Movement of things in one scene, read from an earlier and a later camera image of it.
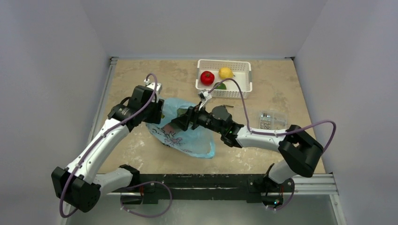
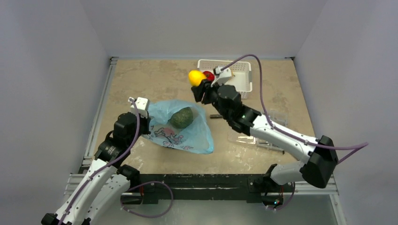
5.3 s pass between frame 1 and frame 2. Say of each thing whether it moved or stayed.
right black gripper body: moved
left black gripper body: moved
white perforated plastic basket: stayed
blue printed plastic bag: stayed
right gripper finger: moved
